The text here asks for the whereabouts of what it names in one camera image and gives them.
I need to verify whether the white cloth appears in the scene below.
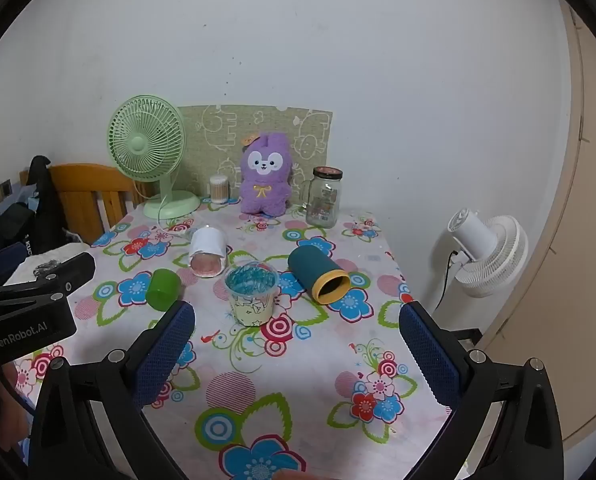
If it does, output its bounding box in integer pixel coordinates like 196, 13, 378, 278
7, 246, 95, 288

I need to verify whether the dark clothes pile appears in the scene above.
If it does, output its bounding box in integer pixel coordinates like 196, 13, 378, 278
0, 199, 35, 263

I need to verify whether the white standing fan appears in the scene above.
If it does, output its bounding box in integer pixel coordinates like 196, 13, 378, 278
446, 208, 529, 300

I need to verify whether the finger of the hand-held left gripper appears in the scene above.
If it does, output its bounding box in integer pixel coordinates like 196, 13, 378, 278
0, 242, 30, 287
0, 252, 97, 302

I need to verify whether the black garment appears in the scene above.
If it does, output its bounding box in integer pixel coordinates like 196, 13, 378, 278
25, 155, 70, 257

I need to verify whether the beige door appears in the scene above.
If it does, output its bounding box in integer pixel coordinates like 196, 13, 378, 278
477, 0, 596, 457

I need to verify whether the white paper cup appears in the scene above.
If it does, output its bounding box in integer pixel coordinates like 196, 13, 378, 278
188, 227, 229, 279

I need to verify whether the green plastic cup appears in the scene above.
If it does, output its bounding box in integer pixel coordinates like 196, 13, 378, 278
146, 268, 182, 311

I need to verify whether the green animal-print board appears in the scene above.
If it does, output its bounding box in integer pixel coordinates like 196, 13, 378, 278
177, 104, 334, 207

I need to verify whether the black fan cable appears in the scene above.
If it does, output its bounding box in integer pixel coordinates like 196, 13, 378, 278
435, 249, 460, 312

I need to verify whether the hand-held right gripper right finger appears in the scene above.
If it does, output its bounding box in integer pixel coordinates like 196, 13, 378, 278
398, 301, 564, 480

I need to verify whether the purple plush toy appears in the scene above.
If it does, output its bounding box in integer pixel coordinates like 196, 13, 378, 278
238, 131, 295, 217

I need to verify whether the person's left hand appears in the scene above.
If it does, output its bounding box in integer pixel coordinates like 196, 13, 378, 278
0, 360, 30, 453

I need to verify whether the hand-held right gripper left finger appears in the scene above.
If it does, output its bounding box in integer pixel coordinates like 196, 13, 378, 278
28, 300, 197, 480

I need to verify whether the floral tablecloth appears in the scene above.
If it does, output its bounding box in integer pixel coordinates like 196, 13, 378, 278
12, 195, 460, 480

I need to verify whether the star-patterned cup with clear lid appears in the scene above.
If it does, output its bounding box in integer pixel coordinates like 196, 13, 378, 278
224, 261, 279, 328

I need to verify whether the teal cup with yellow rim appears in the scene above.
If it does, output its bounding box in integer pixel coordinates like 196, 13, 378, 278
287, 246, 352, 306

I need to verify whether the cotton swab container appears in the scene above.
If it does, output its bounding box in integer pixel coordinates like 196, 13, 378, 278
208, 175, 229, 204

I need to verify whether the glass jar with lid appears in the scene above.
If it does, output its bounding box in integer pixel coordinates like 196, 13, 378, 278
305, 166, 344, 228

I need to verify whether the wooden chair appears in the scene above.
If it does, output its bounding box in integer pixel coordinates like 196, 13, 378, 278
20, 162, 155, 247

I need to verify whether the green desk fan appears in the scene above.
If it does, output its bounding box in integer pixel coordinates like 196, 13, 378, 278
107, 94, 202, 220

